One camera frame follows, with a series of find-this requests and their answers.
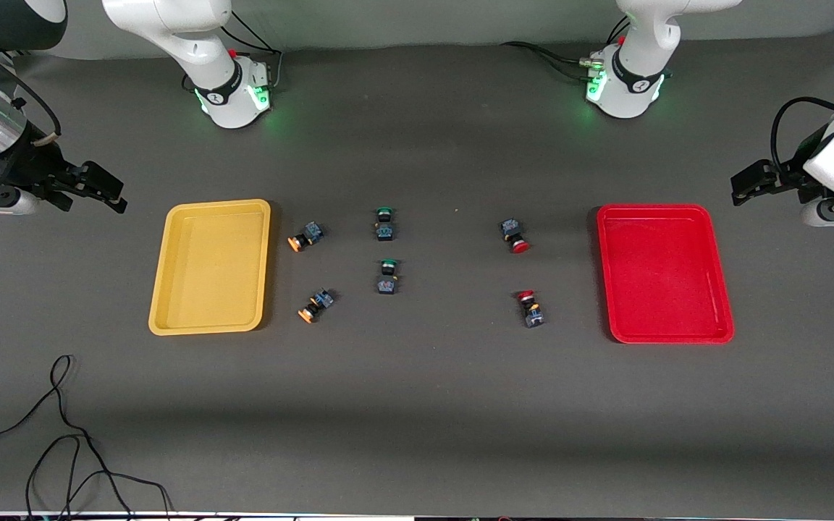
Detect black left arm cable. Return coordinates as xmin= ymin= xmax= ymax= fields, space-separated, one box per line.
xmin=770 ymin=96 xmax=834 ymax=176

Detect yellow plastic tray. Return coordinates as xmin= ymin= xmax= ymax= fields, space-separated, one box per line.
xmin=148 ymin=199 xmax=271 ymax=336

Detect black left arm base cables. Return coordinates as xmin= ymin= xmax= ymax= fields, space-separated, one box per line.
xmin=500 ymin=14 xmax=632 ymax=82

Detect red push button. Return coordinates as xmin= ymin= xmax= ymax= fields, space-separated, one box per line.
xmin=500 ymin=217 xmax=531 ymax=255
xmin=515 ymin=289 xmax=546 ymax=329

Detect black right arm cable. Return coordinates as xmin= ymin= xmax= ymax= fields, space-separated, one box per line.
xmin=0 ymin=43 xmax=63 ymax=147

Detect black right arm base cables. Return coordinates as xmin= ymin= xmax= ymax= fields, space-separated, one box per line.
xmin=218 ymin=11 xmax=285 ymax=91

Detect red plastic tray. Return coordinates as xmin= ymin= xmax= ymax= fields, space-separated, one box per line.
xmin=597 ymin=203 xmax=736 ymax=344

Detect black arm base cables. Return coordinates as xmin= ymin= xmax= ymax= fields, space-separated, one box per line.
xmin=500 ymin=14 xmax=632 ymax=82
xmin=218 ymin=11 xmax=285 ymax=91

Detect yellow push button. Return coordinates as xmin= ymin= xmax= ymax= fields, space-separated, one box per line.
xmin=287 ymin=221 xmax=324 ymax=253
xmin=298 ymin=287 xmax=337 ymax=324

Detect thin black loose cable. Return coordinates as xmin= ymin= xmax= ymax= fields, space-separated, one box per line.
xmin=0 ymin=354 xmax=173 ymax=521

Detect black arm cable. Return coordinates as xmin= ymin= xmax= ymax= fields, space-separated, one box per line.
xmin=0 ymin=43 xmax=63 ymax=147
xmin=770 ymin=96 xmax=834 ymax=176

